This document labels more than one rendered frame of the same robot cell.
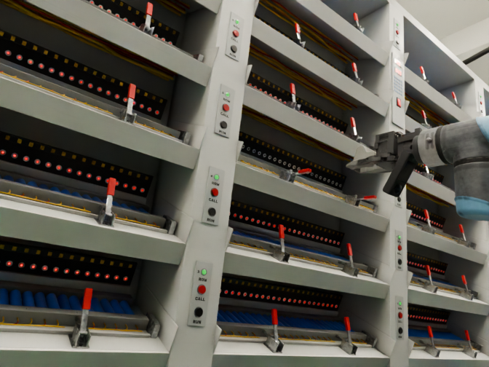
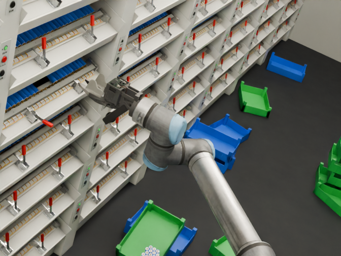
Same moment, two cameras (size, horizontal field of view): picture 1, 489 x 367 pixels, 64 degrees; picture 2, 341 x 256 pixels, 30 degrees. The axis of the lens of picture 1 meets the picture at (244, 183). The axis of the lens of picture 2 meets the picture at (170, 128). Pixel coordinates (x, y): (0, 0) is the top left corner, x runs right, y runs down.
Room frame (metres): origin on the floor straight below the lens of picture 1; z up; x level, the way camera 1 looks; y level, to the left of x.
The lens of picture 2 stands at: (-0.62, 0.55, 2.12)
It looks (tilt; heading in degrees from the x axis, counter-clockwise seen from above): 32 degrees down; 323
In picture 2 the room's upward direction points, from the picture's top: 19 degrees clockwise
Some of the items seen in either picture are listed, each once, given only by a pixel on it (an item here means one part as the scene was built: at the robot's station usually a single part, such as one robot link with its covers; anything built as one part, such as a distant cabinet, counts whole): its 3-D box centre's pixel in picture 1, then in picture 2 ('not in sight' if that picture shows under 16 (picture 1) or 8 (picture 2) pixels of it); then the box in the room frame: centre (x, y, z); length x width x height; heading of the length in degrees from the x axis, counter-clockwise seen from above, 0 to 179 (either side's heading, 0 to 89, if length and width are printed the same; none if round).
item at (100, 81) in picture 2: (370, 162); (99, 81); (1.02, -0.34, 1.05); 0.09 x 0.03 x 0.06; 30
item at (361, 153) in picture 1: (359, 156); (91, 86); (0.99, -0.30, 1.05); 0.09 x 0.03 x 0.06; 46
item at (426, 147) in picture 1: (433, 146); (142, 111); (0.86, -0.43, 1.04); 0.10 x 0.05 x 0.09; 128
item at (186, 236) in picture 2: not in sight; (160, 230); (1.23, -0.99, 0.04); 0.30 x 0.20 x 0.08; 36
